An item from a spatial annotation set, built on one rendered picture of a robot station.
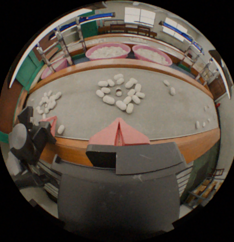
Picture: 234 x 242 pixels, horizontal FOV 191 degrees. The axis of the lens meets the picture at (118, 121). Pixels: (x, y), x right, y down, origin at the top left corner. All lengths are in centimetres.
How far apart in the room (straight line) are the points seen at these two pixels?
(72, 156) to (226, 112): 466
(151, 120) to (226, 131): 437
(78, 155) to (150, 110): 26
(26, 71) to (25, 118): 74
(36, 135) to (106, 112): 22
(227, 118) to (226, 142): 97
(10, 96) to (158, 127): 99
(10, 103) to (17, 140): 66
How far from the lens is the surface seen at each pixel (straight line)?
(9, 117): 82
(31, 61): 100
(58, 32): 44
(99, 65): 38
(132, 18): 522
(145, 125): 25
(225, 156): 463
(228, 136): 449
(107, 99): 25
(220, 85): 480
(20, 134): 18
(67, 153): 27
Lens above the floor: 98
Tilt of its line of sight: 77 degrees down
